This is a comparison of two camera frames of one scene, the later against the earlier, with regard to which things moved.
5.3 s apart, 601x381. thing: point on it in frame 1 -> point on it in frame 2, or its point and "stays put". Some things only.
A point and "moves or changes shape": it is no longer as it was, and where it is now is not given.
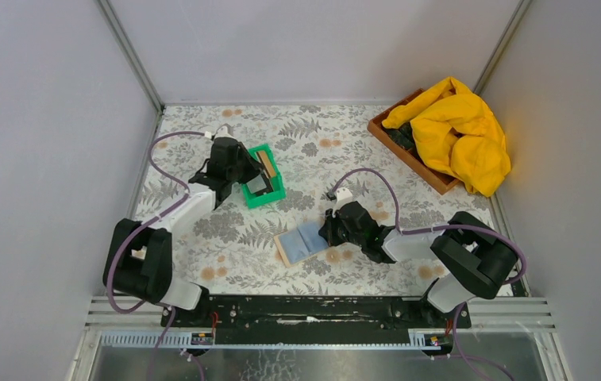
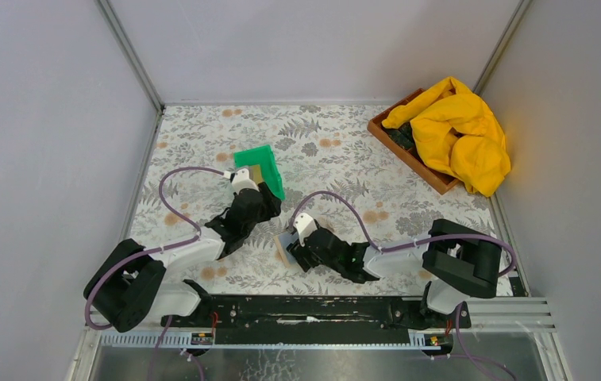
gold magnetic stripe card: (267, 163) moves or changes shape
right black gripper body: (337, 233) -> (312, 259)
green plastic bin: (277, 184) stays put
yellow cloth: (457, 132) stays put
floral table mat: (310, 201) stays put
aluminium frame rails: (503, 320) stays put
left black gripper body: (244, 170) -> (268, 209)
